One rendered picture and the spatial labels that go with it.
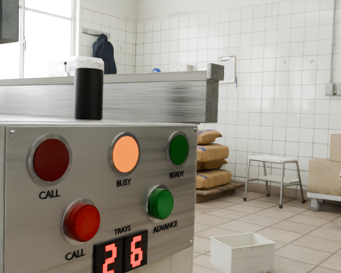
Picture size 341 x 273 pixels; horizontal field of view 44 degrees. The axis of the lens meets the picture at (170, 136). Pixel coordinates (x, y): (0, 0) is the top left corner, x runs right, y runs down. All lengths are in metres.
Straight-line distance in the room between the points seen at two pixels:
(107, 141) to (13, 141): 0.09
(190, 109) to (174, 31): 5.15
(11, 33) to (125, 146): 0.83
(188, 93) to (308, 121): 4.16
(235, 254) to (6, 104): 1.77
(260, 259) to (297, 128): 2.45
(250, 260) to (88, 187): 2.10
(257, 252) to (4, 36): 1.76
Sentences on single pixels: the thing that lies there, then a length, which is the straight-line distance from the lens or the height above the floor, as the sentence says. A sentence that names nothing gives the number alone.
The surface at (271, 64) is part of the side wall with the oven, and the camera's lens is 4.85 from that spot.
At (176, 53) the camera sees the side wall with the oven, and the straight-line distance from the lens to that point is 5.57.
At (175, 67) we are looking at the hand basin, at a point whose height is 1.44.
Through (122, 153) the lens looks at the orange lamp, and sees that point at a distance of 0.38.
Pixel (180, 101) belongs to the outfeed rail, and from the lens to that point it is 0.51.
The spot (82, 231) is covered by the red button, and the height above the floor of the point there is 0.75.
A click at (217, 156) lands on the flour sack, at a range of 4.41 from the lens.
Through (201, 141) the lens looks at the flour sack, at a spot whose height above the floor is 0.58.
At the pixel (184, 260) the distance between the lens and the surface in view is 0.54.
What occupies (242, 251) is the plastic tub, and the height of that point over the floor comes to 0.13.
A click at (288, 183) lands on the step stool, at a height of 0.22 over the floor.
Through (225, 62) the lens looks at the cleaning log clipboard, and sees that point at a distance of 5.12.
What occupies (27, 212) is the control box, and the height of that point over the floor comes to 0.78.
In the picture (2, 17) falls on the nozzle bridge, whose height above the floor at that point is 1.07.
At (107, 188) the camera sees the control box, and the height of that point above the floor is 0.78.
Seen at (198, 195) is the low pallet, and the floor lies 0.08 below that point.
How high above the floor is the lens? 0.85
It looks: 3 degrees down
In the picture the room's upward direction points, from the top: 2 degrees clockwise
